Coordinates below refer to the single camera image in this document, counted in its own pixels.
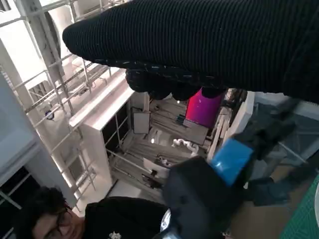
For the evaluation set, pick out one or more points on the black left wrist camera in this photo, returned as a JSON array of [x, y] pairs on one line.
[[199, 194]]

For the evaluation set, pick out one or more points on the white square plate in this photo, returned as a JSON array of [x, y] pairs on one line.
[[317, 189]]

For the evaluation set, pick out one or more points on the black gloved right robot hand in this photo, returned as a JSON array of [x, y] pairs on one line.
[[199, 37]]

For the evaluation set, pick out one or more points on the white framed board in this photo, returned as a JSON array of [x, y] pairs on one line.
[[141, 123]]

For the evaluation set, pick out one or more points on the white shelf cabinet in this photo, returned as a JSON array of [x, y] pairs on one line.
[[97, 154]]

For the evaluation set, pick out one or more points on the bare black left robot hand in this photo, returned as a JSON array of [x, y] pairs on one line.
[[231, 161]]

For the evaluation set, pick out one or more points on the green cutting mat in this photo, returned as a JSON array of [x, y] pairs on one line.
[[304, 219]]

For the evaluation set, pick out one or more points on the blue round gauge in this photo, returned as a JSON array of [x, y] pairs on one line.
[[49, 115]]

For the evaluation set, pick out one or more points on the person in black top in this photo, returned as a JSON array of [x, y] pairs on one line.
[[119, 219]]

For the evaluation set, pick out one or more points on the magenta object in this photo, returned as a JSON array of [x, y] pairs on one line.
[[204, 112]]

